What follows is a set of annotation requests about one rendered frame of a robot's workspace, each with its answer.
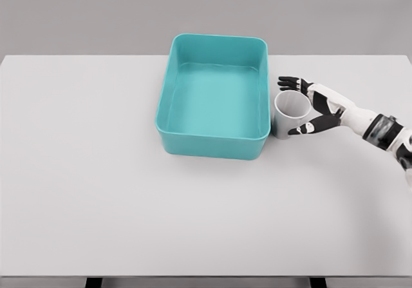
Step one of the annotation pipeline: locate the white paper cup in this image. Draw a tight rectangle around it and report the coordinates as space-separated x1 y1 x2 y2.
273 90 312 140

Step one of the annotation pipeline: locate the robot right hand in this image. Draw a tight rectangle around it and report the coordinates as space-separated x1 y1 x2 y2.
277 75 355 137

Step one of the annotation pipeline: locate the teal plastic basket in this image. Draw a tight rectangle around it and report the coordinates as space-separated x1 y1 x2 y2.
154 33 270 161

